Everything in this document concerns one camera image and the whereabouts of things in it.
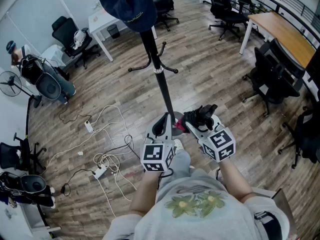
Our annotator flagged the person's left forearm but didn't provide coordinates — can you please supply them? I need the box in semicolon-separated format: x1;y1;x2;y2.
129;169;163;218

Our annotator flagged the wooden top desk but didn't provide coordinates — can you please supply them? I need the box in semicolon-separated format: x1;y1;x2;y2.
238;10;317;70

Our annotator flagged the black office chair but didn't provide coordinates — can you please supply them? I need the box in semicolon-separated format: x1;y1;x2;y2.
203;0;254;42
0;132;48;176
277;105;320;170
241;38;307;118
148;0;180;33
51;16;101;70

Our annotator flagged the white headset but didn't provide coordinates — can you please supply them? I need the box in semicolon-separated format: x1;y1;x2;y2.
72;29;87;51

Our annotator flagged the white cable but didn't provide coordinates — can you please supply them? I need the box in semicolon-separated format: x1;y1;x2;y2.
44;104;138;219

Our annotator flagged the grey flower print shirt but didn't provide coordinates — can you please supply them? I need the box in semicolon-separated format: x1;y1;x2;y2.
101;168;291;240

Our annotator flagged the black power adapter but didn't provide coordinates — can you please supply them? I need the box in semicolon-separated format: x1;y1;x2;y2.
60;183;71;197

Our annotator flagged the person's right forearm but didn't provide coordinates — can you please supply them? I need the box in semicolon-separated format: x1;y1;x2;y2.
218;158;254;205

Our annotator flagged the navy blue cap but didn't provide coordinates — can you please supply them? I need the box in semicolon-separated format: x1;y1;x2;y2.
97;0;158;33

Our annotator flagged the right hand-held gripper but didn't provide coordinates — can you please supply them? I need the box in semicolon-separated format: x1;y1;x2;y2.
185;104;237;163

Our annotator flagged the white power strip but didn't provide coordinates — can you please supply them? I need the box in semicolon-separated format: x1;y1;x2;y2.
92;164;109;180
84;119;95;133

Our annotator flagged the black backpack rig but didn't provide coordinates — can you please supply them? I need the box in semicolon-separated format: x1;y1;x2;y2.
0;171;56;209

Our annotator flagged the grey trouser leg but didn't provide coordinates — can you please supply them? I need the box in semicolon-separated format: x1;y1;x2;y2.
168;147;192;180

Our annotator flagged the brown board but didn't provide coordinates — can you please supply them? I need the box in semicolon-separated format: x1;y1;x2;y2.
270;188;299;238

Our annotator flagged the black mesh waste bin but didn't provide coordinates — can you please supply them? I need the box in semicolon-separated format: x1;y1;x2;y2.
106;24;121;40

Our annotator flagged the black cable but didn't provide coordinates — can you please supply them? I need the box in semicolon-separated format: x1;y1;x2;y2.
58;101;92;125
99;134;142;160

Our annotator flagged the black waist bag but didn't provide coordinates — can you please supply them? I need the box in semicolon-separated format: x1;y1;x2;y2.
253;209;285;240

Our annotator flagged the white shoe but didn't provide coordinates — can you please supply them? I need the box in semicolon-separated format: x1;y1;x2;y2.
173;138;185;151

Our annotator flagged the white covered box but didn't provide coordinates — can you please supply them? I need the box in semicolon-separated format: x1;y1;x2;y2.
39;44;68;69

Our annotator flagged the white table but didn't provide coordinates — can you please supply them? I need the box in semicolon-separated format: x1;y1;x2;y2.
87;6;159;63

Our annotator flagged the black standing fan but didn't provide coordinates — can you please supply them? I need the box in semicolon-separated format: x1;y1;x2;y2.
0;70;44;109

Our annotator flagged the black metal railing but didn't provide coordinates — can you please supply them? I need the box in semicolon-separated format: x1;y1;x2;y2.
234;0;320;45

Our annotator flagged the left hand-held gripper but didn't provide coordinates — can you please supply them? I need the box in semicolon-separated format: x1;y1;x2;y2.
140;111;177;173

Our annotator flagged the black coat rack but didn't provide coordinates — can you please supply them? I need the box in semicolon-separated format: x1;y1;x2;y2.
69;0;185;137

